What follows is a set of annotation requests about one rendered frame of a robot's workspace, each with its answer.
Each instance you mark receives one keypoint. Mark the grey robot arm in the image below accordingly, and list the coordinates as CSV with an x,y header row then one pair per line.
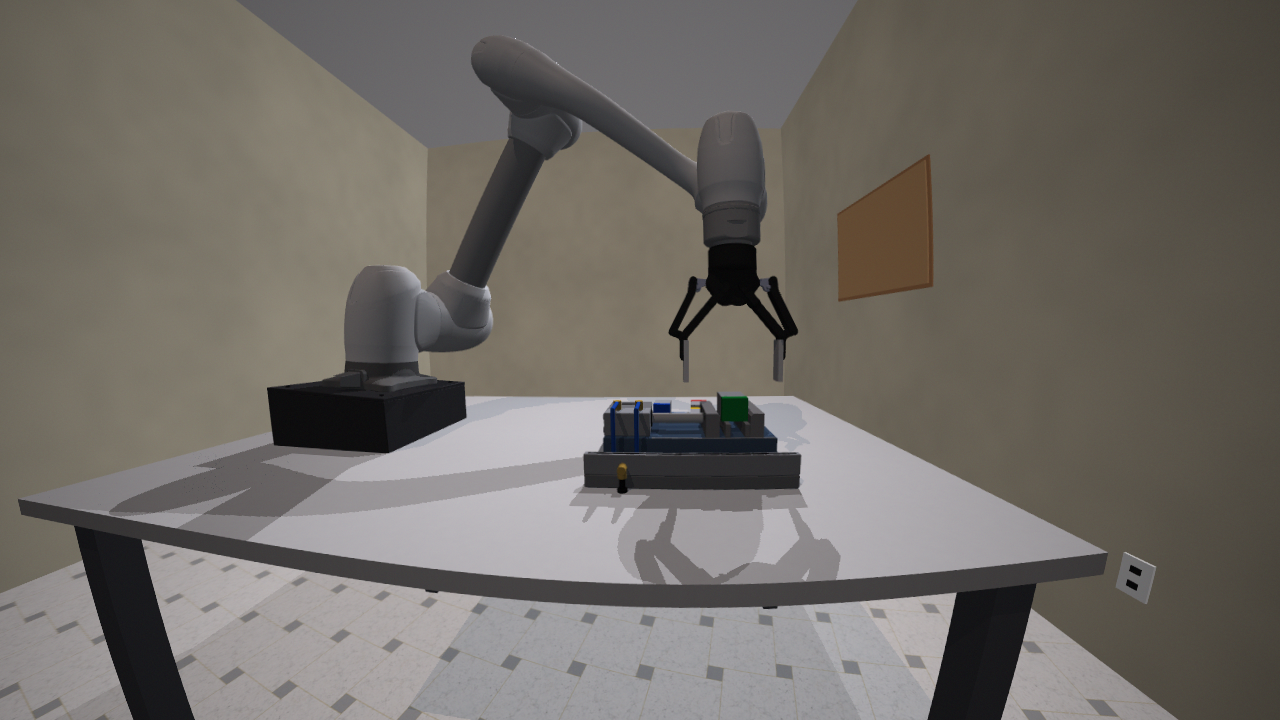
x,y
389,319

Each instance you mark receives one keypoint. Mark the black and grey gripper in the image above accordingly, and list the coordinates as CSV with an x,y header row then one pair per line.
x,y
732,280

